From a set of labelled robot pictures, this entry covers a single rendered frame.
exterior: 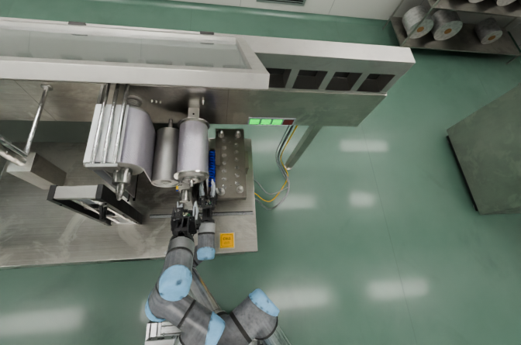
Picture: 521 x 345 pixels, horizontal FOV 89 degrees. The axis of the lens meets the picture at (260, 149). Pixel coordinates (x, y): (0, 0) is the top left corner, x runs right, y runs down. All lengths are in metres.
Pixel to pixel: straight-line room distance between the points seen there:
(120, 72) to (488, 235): 3.46
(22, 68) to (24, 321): 2.28
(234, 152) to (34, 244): 1.04
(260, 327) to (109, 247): 0.83
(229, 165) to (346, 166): 1.65
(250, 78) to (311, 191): 2.17
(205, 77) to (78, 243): 1.26
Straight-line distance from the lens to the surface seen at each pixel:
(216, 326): 0.84
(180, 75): 0.51
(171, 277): 0.74
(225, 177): 1.41
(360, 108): 1.46
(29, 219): 1.74
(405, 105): 3.65
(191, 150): 1.16
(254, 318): 1.08
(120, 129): 1.10
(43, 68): 0.57
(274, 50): 1.04
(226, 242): 1.45
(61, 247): 1.64
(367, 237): 2.74
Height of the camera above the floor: 2.37
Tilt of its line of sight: 64 degrees down
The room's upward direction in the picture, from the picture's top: 20 degrees clockwise
